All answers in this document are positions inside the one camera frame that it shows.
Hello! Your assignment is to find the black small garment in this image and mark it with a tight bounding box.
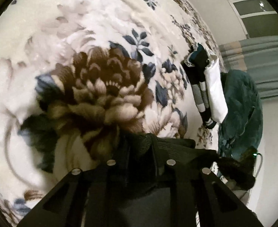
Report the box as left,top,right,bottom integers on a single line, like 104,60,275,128
114,133,255,226

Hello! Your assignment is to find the dark green blanket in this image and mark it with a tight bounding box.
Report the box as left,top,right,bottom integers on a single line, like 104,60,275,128
218,70,263,161

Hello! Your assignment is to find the floral plush blanket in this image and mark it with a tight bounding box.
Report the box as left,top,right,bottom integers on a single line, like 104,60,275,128
0,0,222,226

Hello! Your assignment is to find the black striped folded garment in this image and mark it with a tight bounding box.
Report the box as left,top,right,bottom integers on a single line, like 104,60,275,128
181,43,216,129

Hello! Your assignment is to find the grey-green striped curtain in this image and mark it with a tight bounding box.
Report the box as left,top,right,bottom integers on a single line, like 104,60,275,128
220,35,278,100

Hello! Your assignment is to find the window with metal grille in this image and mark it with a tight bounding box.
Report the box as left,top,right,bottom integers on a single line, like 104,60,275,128
227,0,278,38

